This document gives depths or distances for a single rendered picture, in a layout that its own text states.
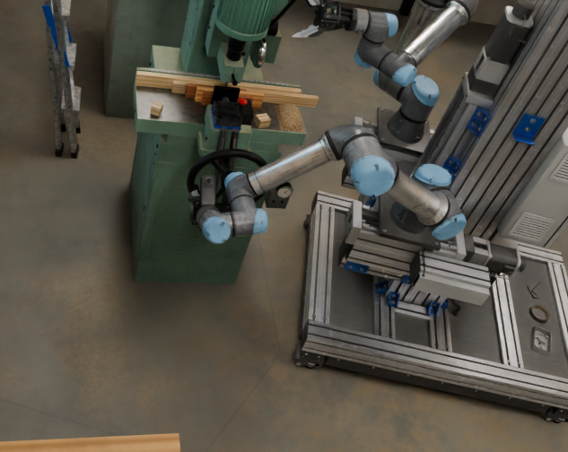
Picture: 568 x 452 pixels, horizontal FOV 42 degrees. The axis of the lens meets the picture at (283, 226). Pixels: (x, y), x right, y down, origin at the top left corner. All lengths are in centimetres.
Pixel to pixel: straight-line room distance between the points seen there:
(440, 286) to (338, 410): 73
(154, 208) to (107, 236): 54
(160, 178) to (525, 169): 130
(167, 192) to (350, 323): 92
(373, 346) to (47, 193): 160
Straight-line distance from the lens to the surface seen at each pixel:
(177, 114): 257
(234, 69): 256
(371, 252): 267
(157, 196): 278
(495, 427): 334
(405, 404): 319
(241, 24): 242
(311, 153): 219
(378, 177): 208
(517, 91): 248
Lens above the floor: 252
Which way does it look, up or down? 45 degrees down
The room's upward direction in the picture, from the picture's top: 22 degrees clockwise
